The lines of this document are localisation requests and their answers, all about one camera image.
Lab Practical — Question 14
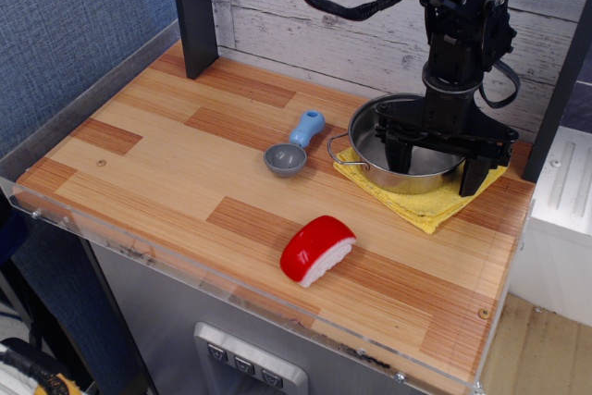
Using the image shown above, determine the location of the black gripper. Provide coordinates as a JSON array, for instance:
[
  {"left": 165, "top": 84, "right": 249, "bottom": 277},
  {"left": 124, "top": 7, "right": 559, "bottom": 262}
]
[{"left": 379, "top": 88, "right": 518, "bottom": 197}]

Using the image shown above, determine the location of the stainless steel pot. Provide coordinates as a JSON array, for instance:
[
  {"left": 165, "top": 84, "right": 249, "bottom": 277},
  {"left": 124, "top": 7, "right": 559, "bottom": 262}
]
[{"left": 327, "top": 93, "right": 464, "bottom": 194}]

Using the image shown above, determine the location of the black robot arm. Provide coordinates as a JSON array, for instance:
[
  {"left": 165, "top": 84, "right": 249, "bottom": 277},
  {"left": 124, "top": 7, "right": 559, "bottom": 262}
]
[{"left": 376, "top": 0, "right": 520, "bottom": 197}]

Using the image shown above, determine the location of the yellow folded towel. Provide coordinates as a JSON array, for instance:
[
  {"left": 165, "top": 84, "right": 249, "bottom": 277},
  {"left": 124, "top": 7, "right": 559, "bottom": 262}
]
[{"left": 333, "top": 147, "right": 507, "bottom": 234}]

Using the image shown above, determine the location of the red white toy sushi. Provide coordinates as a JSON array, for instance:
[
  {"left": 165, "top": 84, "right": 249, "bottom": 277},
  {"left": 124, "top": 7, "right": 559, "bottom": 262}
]
[{"left": 279, "top": 216, "right": 357, "bottom": 288}]

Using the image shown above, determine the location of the blue grey toy scoop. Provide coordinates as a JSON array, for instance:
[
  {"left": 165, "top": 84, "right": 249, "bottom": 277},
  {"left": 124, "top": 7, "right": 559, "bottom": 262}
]
[{"left": 264, "top": 110, "right": 326, "bottom": 178}]

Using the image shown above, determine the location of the white side cabinet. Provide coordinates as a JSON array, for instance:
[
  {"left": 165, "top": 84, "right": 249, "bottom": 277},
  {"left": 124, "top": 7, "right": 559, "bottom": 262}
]
[{"left": 510, "top": 127, "right": 591, "bottom": 326}]

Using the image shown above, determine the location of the clear acrylic table guard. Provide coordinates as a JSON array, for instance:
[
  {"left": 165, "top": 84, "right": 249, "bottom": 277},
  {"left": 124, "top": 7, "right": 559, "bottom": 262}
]
[{"left": 1, "top": 26, "right": 534, "bottom": 394}]

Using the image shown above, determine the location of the silver button panel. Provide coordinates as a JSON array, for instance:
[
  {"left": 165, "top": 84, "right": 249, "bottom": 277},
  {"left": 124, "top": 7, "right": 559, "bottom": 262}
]
[{"left": 193, "top": 322, "right": 309, "bottom": 395}]

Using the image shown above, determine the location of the black right vertical post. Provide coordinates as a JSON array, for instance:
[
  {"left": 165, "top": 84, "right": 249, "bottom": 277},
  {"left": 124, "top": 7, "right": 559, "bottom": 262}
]
[{"left": 523, "top": 0, "right": 591, "bottom": 182}]

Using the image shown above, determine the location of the black vertical post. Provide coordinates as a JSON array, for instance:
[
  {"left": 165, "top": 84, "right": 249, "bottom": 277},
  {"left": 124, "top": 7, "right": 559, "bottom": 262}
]
[
  {"left": 523, "top": 0, "right": 591, "bottom": 182},
  {"left": 175, "top": 0, "right": 218, "bottom": 80}
]

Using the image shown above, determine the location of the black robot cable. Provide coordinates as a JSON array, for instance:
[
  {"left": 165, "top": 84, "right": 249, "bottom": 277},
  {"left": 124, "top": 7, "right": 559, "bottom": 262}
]
[{"left": 282, "top": 0, "right": 522, "bottom": 110}]

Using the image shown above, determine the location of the black left vertical post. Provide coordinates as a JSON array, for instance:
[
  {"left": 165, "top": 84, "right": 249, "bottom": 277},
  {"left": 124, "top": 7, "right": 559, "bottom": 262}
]
[{"left": 175, "top": 0, "right": 218, "bottom": 80}]

